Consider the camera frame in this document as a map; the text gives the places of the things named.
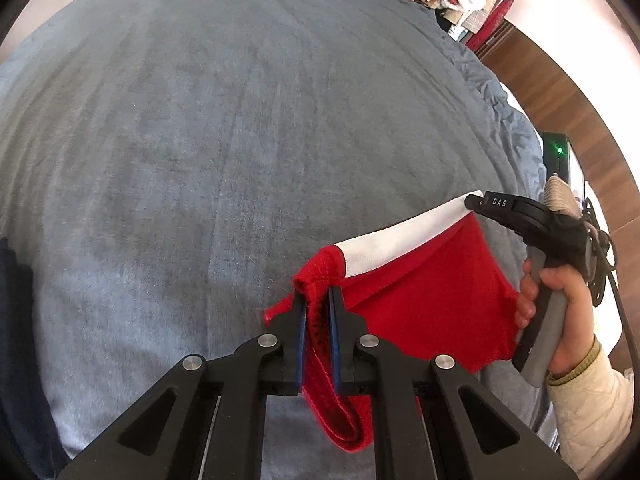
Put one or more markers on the black camera box green light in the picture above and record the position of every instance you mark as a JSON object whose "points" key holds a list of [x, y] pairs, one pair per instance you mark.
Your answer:
{"points": [[556, 148]]}

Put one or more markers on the person's right hand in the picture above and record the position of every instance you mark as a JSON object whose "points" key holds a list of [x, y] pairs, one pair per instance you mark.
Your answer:
{"points": [[578, 330]]}

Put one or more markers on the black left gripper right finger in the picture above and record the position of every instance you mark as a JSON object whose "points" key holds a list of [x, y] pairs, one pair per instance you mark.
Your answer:
{"points": [[431, 419]]}

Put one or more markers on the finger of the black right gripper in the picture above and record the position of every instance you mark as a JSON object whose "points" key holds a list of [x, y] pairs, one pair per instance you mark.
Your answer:
{"points": [[497, 201], [505, 219]]}

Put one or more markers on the red and white pants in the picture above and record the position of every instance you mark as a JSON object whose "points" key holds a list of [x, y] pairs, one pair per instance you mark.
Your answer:
{"points": [[429, 285]]}

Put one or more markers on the grey bed blanket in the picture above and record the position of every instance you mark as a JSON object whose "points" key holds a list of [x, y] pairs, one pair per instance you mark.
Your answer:
{"points": [[167, 166]]}

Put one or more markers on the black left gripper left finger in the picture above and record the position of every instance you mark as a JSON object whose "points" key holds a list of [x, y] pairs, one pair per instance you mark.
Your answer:
{"points": [[204, 419]]}

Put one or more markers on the cream jacket sleeve forearm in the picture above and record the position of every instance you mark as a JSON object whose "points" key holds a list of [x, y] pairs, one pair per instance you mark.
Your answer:
{"points": [[593, 406]]}

